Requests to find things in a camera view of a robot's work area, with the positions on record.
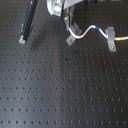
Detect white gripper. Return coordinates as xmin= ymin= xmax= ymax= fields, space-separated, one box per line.
xmin=23 ymin=0 xmax=82 ymax=41

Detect white cable with coloured bands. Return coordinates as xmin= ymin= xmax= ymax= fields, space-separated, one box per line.
xmin=68 ymin=25 xmax=128 ymax=42

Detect middle grey cable clip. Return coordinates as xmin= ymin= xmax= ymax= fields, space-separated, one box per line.
xmin=66 ymin=23 xmax=82 ymax=46

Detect grey cable clip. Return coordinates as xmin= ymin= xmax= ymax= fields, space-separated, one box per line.
xmin=19 ymin=24 xmax=27 ymax=44
xmin=105 ymin=27 xmax=116 ymax=52
xmin=66 ymin=23 xmax=82 ymax=46

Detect left grey cable clip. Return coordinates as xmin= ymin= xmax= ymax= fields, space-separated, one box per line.
xmin=19 ymin=24 xmax=27 ymax=44

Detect right grey cable clip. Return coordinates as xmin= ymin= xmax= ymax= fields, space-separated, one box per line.
xmin=105 ymin=27 xmax=116 ymax=52

